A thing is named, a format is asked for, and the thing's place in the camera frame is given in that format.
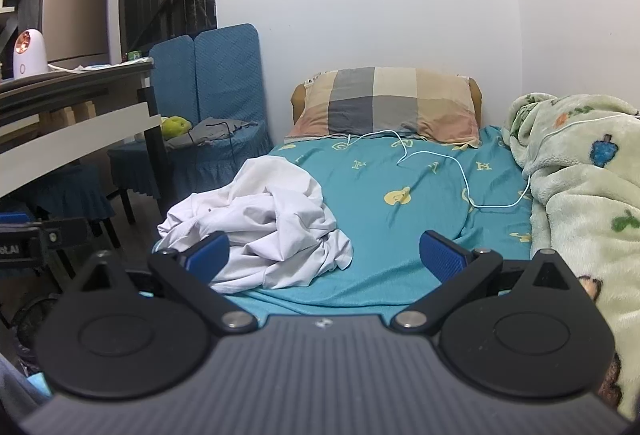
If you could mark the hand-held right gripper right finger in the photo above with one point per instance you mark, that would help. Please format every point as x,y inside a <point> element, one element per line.
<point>440,258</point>

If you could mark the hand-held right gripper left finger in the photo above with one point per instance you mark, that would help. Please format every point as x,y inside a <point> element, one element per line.
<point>210,256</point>

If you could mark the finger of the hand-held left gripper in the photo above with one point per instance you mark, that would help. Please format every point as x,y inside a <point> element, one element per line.
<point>15,218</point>
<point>65,233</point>

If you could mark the white shirt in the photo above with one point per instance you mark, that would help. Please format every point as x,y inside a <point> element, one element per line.
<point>280,235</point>

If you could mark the blue covered chair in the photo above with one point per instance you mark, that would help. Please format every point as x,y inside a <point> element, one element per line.
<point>172,75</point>
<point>225,75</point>
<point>65,195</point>

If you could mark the teal printed bed sheet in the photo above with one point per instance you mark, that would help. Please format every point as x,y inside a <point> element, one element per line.
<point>400,235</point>

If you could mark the grey cloth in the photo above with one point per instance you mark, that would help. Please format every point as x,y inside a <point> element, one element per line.
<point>215,133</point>

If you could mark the green plush toy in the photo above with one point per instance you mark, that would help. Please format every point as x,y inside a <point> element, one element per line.
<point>175,127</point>

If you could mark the green fleece printed blanket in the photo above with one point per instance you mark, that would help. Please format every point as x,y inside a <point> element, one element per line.
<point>575,215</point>

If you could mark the white humidifier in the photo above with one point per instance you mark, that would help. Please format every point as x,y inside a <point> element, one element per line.
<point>30,62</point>

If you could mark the checked pillow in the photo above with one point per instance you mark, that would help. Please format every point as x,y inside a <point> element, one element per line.
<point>380,105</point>

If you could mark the brown pillow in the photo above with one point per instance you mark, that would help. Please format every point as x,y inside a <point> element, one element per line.
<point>297,105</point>

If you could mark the papers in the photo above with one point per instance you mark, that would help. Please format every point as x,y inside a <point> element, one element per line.
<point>110,64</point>

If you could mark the small green container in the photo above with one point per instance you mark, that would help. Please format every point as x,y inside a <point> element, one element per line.
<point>133,56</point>

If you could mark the gold fridge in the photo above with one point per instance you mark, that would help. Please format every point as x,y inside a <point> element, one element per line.
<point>75,15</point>

